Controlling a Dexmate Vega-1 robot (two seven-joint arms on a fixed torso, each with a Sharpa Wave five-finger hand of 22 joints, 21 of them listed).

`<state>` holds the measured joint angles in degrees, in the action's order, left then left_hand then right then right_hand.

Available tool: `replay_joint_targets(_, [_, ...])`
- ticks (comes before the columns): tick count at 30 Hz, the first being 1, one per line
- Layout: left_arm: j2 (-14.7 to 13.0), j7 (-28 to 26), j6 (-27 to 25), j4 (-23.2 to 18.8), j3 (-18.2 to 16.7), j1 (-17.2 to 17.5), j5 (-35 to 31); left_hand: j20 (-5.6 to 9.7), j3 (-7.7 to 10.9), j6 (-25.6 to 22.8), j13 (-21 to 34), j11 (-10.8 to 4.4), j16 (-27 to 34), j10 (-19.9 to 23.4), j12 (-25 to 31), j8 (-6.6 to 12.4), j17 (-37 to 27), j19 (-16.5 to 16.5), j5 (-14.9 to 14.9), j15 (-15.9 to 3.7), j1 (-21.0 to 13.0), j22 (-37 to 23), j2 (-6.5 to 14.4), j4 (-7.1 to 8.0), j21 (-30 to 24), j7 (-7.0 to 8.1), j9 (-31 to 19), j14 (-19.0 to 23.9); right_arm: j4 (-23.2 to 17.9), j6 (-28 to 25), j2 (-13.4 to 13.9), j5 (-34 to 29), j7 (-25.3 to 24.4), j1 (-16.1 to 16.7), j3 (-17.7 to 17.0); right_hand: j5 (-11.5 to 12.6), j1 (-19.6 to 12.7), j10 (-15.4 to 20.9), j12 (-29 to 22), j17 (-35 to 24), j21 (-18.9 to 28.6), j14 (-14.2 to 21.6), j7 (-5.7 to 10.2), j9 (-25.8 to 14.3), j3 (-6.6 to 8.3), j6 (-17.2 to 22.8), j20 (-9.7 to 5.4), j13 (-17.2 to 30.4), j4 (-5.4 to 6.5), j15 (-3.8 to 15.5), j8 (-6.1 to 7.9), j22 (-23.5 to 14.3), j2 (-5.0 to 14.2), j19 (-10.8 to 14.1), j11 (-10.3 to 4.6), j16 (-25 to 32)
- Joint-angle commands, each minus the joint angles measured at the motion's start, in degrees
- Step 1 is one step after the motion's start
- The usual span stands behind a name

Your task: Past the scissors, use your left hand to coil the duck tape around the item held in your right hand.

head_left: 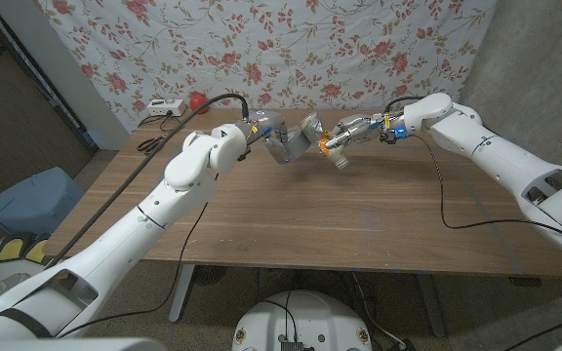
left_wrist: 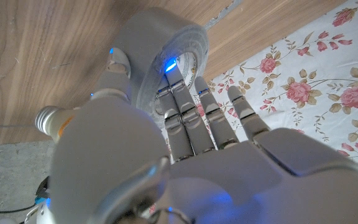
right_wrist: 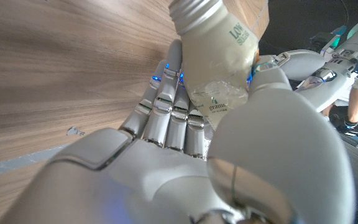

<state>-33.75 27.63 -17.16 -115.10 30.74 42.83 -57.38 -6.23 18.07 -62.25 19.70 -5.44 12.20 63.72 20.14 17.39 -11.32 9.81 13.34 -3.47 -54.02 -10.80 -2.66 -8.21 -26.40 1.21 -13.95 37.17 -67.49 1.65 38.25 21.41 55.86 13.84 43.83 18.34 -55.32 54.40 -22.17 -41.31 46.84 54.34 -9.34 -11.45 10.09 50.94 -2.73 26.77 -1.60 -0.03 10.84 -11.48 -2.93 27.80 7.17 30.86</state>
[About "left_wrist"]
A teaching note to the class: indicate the floral backdrop cloth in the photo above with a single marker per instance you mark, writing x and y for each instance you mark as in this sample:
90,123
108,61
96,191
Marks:
306,77

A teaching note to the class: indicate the grey duct tape roll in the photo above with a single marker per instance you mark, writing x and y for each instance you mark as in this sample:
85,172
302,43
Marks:
154,34

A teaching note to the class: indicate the grey tape outline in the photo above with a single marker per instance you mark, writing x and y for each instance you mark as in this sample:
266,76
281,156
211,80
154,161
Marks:
222,14

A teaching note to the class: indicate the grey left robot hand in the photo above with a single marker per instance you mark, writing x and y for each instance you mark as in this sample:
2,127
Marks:
228,180

